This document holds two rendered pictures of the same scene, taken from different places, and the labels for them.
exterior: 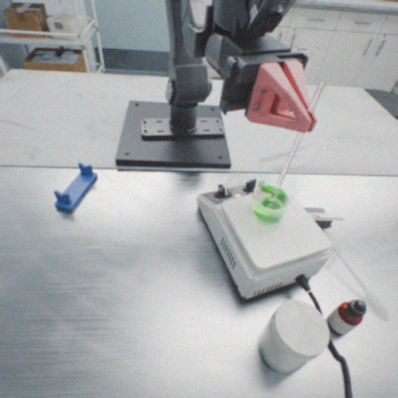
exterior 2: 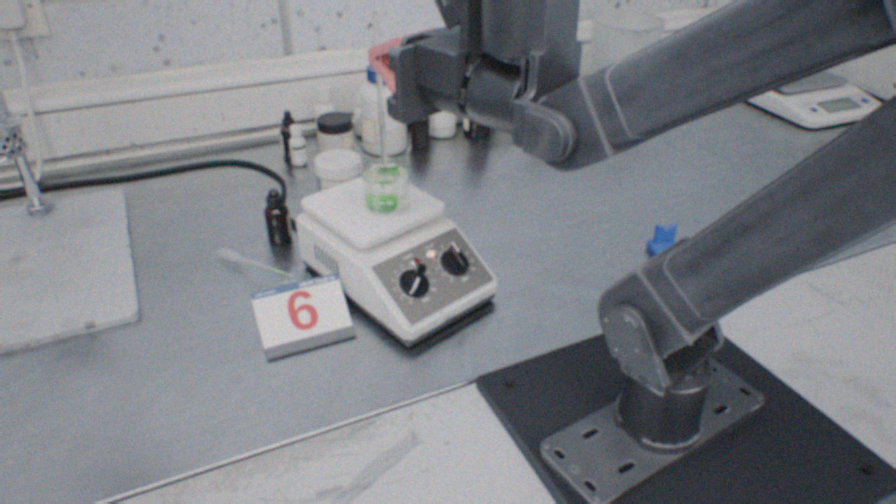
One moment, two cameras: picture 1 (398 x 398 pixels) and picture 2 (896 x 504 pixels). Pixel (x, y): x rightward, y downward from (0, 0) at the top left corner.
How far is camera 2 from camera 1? 0.91 m
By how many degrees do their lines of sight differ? 100
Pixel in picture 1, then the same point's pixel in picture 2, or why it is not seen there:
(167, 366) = (436, 187)
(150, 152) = not seen: hidden behind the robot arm
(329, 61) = not seen: outside the picture
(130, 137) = (726, 357)
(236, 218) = (420, 195)
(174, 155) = (600, 351)
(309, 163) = (276, 485)
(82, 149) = (778, 327)
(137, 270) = (510, 222)
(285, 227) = (358, 201)
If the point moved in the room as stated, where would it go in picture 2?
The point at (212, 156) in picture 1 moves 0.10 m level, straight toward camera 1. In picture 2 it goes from (525, 378) to (491, 311)
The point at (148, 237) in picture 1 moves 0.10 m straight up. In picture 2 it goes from (526, 248) to (533, 176)
